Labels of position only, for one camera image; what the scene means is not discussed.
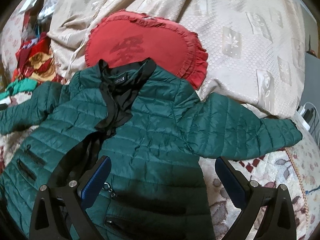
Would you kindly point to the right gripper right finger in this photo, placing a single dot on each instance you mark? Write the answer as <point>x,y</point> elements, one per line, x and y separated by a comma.
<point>249,196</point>

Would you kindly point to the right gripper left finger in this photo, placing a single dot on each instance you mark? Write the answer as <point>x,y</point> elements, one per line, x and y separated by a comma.
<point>47,221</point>

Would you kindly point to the dark green puffer jacket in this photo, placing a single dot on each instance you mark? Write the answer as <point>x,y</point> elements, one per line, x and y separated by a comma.
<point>153,127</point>

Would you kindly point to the white power strip with chargers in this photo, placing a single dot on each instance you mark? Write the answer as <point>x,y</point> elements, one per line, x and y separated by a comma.
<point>309,115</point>

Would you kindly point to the grey cabinet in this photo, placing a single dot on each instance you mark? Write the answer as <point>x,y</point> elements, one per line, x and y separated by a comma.
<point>312,81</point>

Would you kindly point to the teal green cloth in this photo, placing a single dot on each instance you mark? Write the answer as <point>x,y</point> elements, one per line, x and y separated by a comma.
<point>18,86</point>

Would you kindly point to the red and yellow floral cloth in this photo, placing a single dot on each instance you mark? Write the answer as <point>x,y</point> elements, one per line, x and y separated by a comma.
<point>35,62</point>

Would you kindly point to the pink floral curtain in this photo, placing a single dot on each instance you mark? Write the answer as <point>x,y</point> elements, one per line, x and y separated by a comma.
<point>10,43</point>

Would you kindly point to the beige embossed bedspread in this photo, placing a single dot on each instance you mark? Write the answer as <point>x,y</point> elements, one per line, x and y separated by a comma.
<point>256,50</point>

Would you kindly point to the red heart-shaped ruffled pillow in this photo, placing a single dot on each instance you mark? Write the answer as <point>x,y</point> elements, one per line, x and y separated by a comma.
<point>126,37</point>

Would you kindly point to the white plastic bag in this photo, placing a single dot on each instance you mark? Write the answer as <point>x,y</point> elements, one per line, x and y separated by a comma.
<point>47,10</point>

